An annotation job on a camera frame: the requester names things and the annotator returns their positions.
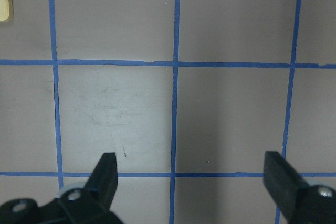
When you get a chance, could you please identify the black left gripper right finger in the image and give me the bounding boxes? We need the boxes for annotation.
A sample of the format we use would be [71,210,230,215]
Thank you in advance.
[263,151,309,216]

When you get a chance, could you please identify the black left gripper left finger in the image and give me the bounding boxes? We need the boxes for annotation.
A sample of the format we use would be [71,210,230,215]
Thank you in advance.
[84,152,118,210]

